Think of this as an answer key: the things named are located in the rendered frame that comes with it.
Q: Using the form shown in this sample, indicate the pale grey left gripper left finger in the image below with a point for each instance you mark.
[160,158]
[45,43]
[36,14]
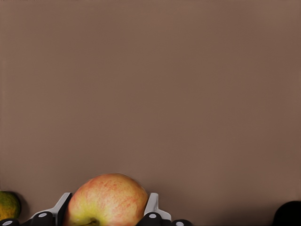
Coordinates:
[61,204]

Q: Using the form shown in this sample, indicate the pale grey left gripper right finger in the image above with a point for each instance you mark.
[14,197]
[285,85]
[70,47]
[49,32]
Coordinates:
[153,207]

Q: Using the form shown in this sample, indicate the red yellow apple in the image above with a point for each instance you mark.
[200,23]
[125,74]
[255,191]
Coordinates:
[108,200]

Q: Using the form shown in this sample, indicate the green orange citrus fruit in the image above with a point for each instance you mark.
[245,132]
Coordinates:
[8,204]

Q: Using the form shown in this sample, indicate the black round object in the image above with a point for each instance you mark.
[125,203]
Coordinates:
[288,214]

